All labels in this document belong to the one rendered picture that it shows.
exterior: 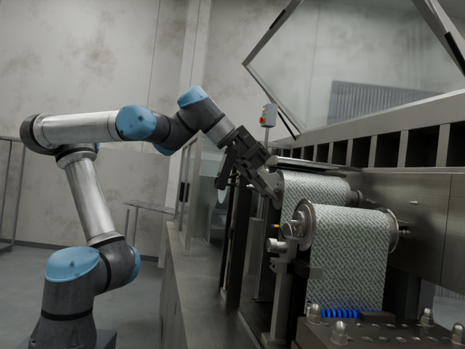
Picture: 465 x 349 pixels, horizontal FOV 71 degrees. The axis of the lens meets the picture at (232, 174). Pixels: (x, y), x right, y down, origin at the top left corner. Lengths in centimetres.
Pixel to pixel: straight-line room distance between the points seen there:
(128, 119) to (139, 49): 471
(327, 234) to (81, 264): 63
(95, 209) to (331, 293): 70
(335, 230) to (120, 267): 59
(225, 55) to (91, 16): 210
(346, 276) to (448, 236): 28
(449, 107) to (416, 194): 26
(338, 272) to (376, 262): 12
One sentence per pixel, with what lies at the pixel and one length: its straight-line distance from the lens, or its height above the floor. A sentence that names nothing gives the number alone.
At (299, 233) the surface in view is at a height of 123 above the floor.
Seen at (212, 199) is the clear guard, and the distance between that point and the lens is 187.
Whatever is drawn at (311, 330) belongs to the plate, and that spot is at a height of 103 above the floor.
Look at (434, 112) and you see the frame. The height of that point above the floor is 162.
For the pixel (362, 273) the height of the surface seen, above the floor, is 114.
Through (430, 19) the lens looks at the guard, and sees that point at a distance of 102.
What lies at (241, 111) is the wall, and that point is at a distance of 499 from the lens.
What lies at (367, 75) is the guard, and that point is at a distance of 128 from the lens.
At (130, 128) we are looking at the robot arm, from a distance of 74.
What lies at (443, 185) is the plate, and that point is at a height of 141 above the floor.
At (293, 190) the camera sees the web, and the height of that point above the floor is 134.
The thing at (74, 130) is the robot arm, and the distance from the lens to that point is 89.
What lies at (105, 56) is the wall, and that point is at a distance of 557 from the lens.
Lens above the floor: 136
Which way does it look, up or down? 1 degrees up
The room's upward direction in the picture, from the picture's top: 7 degrees clockwise
